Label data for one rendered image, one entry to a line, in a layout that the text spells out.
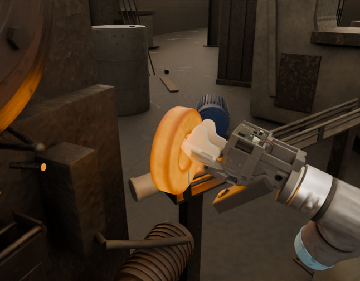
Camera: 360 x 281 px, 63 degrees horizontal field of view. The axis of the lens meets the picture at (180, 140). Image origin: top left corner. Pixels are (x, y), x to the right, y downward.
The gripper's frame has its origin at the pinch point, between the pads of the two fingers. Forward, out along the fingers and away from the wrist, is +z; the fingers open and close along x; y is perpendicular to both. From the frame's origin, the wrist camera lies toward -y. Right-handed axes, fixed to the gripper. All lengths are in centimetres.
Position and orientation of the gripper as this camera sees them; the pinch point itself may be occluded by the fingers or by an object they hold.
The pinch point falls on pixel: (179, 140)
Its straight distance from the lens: 52.5
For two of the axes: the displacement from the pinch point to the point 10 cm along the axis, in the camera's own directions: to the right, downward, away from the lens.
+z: -8.6, -4.3, 2.7
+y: 2.7, -8.3, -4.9
